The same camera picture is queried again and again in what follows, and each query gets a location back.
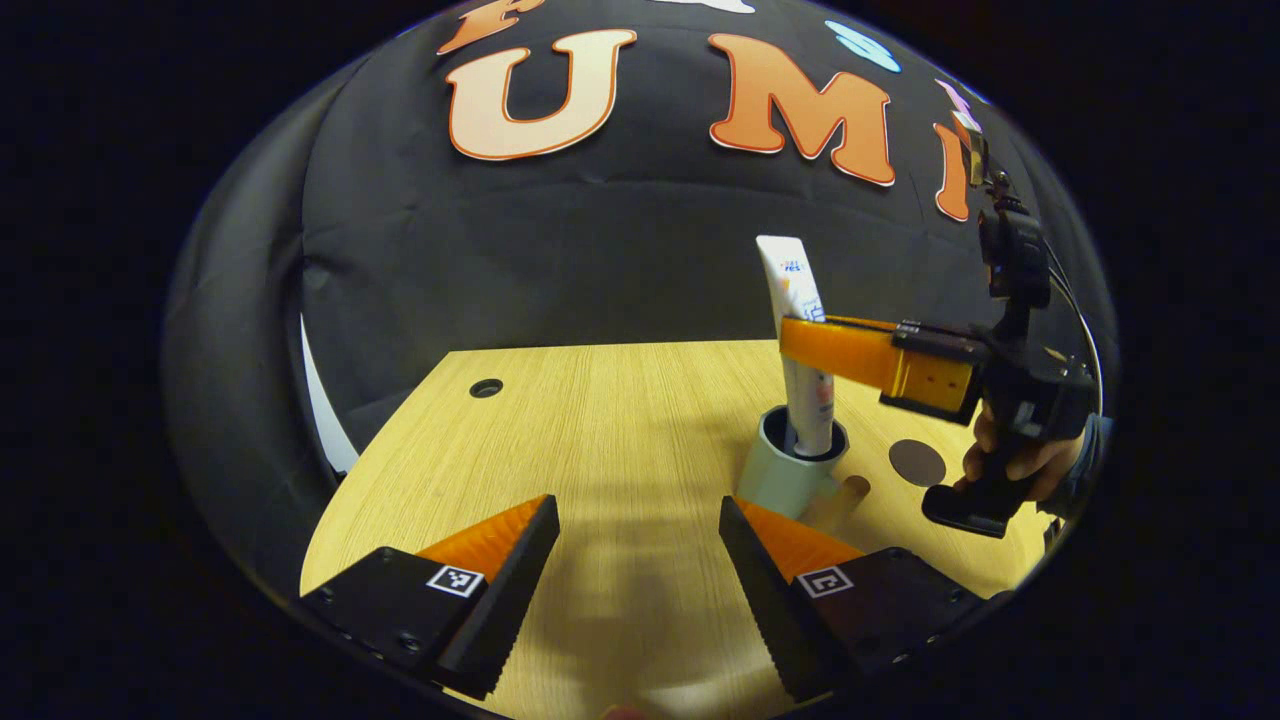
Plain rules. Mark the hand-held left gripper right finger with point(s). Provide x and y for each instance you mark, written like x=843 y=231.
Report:
x=765 y=610

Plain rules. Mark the white toothpaste tube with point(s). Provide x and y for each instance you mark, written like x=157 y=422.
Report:
x=795 y=275

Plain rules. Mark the wooden desktop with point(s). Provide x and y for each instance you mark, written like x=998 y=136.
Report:
x=620 y=450

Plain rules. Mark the dark round coaster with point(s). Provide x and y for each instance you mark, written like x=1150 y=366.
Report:
x=917 y=462

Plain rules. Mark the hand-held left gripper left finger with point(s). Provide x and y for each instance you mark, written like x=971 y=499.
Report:
x=505 y=610

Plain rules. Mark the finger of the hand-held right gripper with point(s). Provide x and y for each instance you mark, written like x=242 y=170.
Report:
x=850 y=355

